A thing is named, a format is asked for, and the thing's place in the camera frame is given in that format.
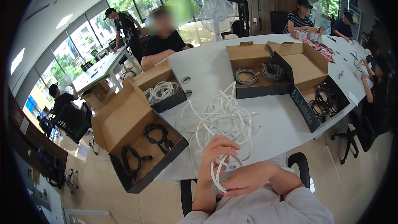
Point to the large open cardboard box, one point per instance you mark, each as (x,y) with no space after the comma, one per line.
(124,121)

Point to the black office chair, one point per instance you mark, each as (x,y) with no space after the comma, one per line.
(71,121)
(360,133)

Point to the pile of red packets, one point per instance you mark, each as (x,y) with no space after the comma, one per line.
(323,51)

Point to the open cardboard box printed side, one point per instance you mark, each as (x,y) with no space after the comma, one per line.
(307,65)

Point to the person's right fingers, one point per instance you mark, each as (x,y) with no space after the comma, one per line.
(234,188)

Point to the black armrest chair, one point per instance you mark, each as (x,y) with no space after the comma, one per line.
(186,196)

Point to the person's right hand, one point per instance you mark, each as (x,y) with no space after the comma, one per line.
(253,177)

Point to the white side table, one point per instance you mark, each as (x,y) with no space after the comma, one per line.
(102,68)

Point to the large window front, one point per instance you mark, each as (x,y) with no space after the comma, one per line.
(130,0)

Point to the open cardboard box black sides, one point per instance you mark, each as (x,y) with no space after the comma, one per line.
(252,56)

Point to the person's left hand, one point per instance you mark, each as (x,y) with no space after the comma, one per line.
(211,158)

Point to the person's body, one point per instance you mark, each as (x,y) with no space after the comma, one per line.
(264,208)

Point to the brown wooden counter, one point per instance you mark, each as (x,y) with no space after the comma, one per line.
(34,140)

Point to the person's left fingers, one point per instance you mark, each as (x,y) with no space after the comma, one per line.
(228,146)

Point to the white standing fan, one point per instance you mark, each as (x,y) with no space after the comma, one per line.
(217,14)

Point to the small open cardboard box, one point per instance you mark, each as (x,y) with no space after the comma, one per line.
(155,76)

